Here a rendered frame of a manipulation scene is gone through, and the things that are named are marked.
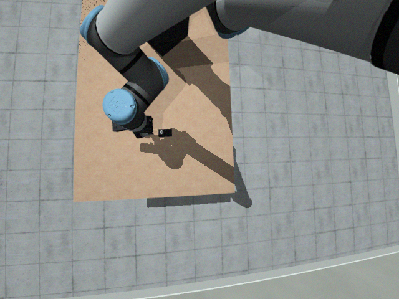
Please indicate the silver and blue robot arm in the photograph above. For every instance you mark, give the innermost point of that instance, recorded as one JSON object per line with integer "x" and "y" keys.
{"x": 358, "y": 28}

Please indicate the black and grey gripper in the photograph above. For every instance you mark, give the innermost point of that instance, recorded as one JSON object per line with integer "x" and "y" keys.
{"x": 147, "y": 131}

